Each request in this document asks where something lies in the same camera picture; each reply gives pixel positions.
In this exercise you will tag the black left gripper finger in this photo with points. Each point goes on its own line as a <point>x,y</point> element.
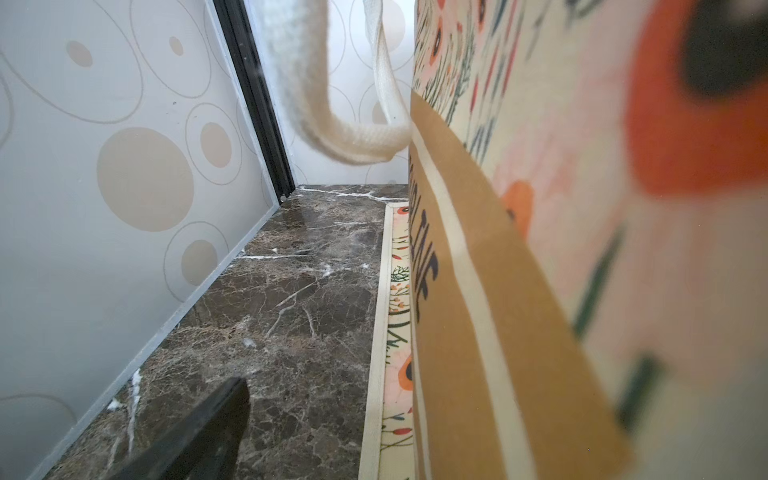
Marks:
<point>202,445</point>

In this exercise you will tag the floral canvas grocery bag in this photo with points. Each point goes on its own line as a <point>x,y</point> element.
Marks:
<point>587,230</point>

